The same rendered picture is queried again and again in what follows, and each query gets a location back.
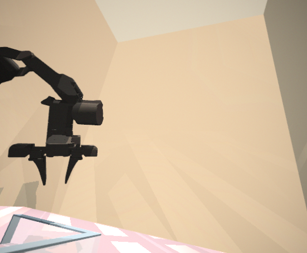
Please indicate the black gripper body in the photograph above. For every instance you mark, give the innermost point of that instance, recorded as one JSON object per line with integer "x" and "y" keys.
{"x": 22, "y": 149}

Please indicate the clear l-shaped low wall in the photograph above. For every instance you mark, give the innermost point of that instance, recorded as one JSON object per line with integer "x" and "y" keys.
{"x": 23, "y": 231}

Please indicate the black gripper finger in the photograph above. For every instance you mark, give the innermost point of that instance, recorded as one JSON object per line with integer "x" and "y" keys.
{"x": 41, "y": 165}
{"x": 72, "y": 163}

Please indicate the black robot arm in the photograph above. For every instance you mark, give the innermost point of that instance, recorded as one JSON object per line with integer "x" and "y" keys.
{"x": 71, "y": 107}

